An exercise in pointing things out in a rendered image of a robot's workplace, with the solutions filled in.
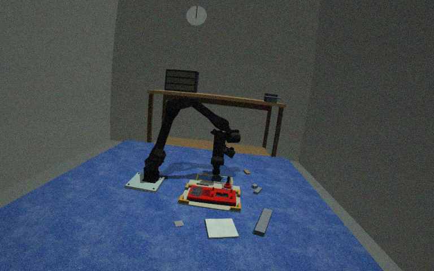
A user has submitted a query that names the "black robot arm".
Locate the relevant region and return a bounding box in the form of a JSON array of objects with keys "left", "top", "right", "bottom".
[{"left": 142, "top": 97, "right": 241, "bottom": 183}]

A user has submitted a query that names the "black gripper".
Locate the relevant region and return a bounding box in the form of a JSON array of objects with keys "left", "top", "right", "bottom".
[{"left": 211, "top": 143, "right": 225, "bottom": 173}]

